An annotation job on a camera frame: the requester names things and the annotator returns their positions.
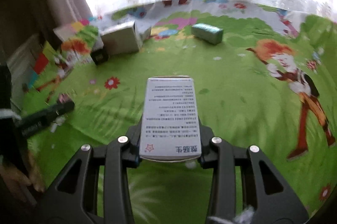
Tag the white box behind grey box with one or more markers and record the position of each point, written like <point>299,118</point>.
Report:
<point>144,32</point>

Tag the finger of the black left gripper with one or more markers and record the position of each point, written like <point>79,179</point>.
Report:
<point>43,118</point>

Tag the black box with white top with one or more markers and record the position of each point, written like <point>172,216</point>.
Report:
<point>99,56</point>

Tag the green cartoon play mat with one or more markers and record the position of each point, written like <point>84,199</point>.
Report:
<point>271,82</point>

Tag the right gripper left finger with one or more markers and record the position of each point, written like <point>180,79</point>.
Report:
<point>93,186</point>

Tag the large grey cardboard box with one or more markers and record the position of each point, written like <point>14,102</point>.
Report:
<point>122,39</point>

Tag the teal-topped small box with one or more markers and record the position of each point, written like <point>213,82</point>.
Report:
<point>208,33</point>

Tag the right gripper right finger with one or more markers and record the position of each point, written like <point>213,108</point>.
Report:
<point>246,186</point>

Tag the white box with red notes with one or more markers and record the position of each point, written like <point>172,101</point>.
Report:
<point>170,129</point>

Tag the white cabinet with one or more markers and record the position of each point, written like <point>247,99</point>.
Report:
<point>21,64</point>

